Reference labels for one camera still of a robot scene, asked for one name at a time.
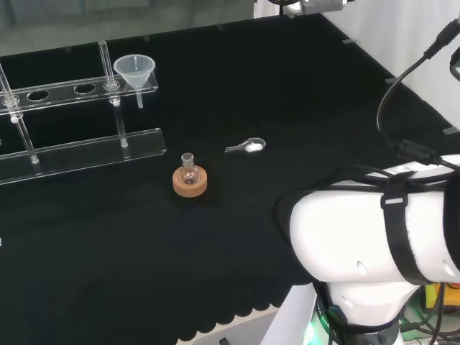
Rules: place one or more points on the clear plastic funnel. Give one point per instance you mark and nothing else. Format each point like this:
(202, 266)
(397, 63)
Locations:
(133, 70)

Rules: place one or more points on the glass weighing funnel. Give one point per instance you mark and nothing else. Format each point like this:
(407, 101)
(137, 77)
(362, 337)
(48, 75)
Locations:
(253, 146)

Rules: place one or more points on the clear acrylic funnel stand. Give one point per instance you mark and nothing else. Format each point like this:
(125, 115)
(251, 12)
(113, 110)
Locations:
(90, 152)

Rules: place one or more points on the small round-bottom glass flask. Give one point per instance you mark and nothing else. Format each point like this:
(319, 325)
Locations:
(188, 174)

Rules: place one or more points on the grey tape strip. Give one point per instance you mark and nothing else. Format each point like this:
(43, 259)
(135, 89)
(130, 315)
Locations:
(450, 131)
(349, 41)
(390, 80)

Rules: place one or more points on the yellow stop button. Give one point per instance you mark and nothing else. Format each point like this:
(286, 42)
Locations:
(431, 294)

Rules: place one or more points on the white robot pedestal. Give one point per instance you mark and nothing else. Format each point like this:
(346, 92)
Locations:
(287, 316)

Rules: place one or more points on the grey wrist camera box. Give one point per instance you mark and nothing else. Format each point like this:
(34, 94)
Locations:
(323, 5)

